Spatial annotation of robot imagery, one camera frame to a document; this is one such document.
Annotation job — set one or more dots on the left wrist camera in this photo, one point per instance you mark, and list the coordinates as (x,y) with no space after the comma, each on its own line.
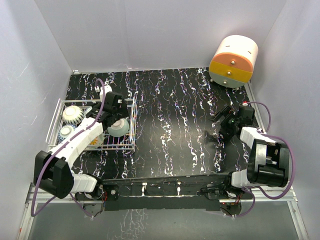
(103,90)

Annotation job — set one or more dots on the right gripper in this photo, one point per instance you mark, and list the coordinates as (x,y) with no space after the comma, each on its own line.
(224,128)

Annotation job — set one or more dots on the white wire dish rack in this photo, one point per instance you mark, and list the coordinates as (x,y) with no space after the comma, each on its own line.
(109,143)

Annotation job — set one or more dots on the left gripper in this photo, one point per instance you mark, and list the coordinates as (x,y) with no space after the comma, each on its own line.
(122,112)

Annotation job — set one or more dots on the red patterned bowl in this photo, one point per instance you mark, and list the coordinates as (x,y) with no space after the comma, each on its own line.
(65,132)

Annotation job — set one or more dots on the yellow floral bowl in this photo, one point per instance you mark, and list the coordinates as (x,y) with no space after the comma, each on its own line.
(96,143)

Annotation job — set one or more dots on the aluminium frame rail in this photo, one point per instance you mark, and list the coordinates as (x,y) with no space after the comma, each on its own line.
(27,220)

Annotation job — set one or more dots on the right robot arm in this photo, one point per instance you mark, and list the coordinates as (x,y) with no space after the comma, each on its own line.
(268,163)

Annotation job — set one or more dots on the mint green bowl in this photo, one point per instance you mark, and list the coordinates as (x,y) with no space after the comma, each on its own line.
(119,128)

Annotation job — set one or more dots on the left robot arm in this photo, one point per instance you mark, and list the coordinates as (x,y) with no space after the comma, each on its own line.
(72,147)

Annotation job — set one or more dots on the white orange-rimmed bowl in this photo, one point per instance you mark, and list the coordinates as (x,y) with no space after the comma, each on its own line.
(73,115)

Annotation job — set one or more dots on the round pastel drawer cabinet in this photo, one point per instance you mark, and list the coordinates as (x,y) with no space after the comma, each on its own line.
(233,63)

